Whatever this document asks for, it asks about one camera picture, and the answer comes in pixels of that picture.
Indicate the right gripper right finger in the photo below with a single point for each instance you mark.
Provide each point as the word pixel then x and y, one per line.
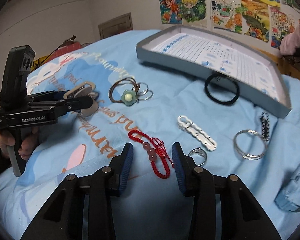
pixel 183 166

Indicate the pink patterned cloth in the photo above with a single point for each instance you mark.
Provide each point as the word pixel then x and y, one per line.
pixel 291 42

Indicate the light blue kids smartwatch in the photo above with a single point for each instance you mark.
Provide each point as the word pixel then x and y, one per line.
pixel 288 198

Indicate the children's drawings on wall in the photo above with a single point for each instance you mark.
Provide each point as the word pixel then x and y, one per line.
pixel 265 20

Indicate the white metal hair clip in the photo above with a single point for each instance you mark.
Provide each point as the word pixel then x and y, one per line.
pixel 187 125

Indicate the red checkered box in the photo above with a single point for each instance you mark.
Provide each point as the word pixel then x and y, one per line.
pixel 65 48

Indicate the grey shallow tray box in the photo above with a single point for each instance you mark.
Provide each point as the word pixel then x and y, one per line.
pixel 228 63

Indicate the brown wall cabinet door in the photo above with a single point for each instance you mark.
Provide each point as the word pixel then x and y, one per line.
pixel 115 26

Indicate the wooden bed frame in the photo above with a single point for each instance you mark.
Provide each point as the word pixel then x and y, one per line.
pixel 287 65

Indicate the silver wire bangle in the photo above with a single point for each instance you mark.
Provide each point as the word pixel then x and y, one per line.
pixel 249 144

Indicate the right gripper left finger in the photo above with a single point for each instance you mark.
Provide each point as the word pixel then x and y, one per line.
pixel 120 168

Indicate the silver key rings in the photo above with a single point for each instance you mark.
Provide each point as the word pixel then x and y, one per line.
pixel 145 92

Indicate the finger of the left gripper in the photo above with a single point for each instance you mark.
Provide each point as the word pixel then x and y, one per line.
pixel 46 96
pixel 64 106

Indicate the light blue cartoon bedsheet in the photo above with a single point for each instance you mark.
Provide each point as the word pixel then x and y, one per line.
pixel 81 146

